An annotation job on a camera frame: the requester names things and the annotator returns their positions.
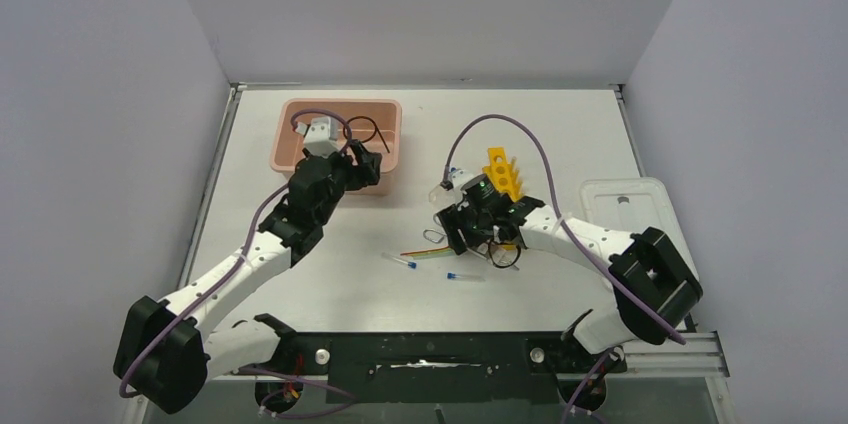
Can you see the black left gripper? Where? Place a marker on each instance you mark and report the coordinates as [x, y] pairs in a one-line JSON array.
[[362, 175]]

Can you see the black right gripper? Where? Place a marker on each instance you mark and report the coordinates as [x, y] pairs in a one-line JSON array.
[[450, 217]]

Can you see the metal scissors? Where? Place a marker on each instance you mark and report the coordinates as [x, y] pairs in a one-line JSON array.
[[433, 235]]

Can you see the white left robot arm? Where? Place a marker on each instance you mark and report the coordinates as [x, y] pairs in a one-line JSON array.
[[167, 350]]

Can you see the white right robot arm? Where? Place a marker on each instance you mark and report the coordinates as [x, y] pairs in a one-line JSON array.
[[653, 287]]

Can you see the clear plastic tube box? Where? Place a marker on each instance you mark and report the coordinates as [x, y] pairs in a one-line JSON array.
[[440, 197]]

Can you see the red green stirring sticks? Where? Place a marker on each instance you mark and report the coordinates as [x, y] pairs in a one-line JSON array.
[[428, 253]]

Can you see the pink plastic bin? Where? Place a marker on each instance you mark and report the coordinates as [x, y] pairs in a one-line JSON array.
[[374, 122]]

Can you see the yellow test tube rack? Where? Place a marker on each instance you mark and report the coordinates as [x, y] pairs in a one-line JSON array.
[[503, 173]]

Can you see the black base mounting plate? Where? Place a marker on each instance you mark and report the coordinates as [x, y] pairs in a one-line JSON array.
[[440, 368]]

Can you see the white plastic tray lid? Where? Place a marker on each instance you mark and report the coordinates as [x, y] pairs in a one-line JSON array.
[[633, 205]]

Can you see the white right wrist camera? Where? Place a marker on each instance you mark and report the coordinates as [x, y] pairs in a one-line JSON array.
[[456, 178]]

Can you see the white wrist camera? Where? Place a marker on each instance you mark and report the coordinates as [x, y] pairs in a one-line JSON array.
[[320, 136], [456, 178]]

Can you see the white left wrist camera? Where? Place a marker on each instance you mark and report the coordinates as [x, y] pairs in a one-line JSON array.
[[320, 136]]

